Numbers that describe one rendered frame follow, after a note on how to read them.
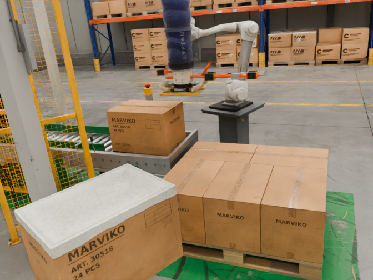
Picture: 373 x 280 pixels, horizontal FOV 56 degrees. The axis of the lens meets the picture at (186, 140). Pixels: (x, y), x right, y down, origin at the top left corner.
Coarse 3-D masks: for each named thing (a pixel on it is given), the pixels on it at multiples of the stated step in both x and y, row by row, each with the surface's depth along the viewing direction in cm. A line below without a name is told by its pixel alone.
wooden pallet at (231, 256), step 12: (192, 252) 271; (204, 252) 270; (216, 252) 268; (228, 252) 254; (240, 252) 250; (252, 252) 246; (240, 264) 254; (252, 264) 253; (264, 264) 251; (276, 264) 250; (288, 264) 249; (300, 264) 235; (312, 264) 232; (300, 276) 239; (312, 276) 235
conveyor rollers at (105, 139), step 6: (48, 132) 417; (60, 132) 410; (66, 132) 407; (78, 132) 402; (54, 138) 391; (60, 138) 387; (72, 138) 389; (78, 138) 386; (96, 138) 385; (102, 138) 380; (108, 138) 376; (108, 144) 361; (108, 150) 346
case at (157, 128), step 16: (112, 112) 322; (128, 112) 314; (144, 112) 309; (160, 112) 304; (176, 112) 322; (112, 128) 329; (128, 128) 321; (144, 128) 314; (160, 128) 307; (176, 128) 325; (112, 144) 336; (128, 144) 328; (144, 144) 320; (160, 144) 313; (176, 144) 327
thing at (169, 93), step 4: (172, 88) 302; (188, 88) 297; (164, 92) 302; (168, 92) 301; (172, 92) 300; (176, 92) 298; (180, 92) 297; (184, 92) 296; (188, 92) 295; (192, 92) 294; (196, 92) 294; (200, 92) 300
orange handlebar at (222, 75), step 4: (168, 72) 335; (168, 76) 310; (172, 76) 306; (192, 76) 299; (196, 76) 298; (200, 76) 297; (216, 76) 292; (220, 76) 291; (224, 76) 290; (228, 76) 289; (240, 76) 286; (244, 76) 285
